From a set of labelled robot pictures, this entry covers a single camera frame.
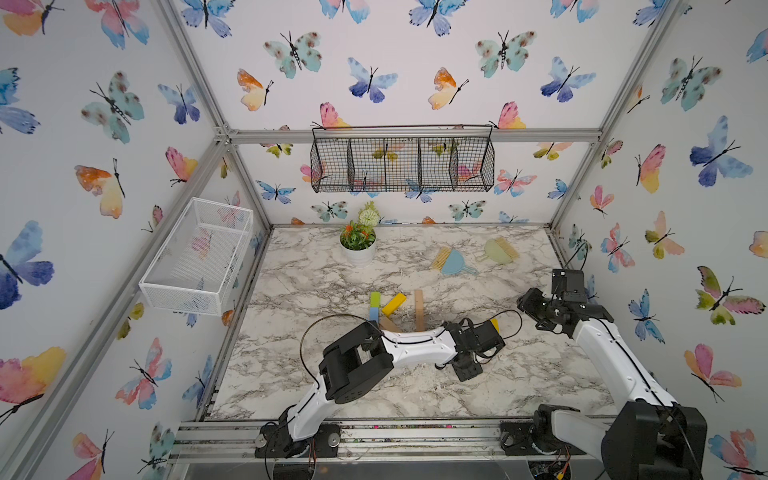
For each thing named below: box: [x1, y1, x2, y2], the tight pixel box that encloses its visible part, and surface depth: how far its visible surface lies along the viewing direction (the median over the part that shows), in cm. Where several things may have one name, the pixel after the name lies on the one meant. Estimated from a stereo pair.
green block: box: [370, 291, 381, 308], surface depth 101 cm
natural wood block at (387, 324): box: [379, 316, 402, 333], surface depth 95 cm
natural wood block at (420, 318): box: [416, 300, 425, 332], surface depth 98 cm
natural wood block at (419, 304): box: [415, 290, 424, 315], surface depth 101 cm
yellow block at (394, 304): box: [382, 292, 407, 316], surface depth 101 cm
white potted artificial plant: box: [339, 201, 380, 268], surface depth 103 cm
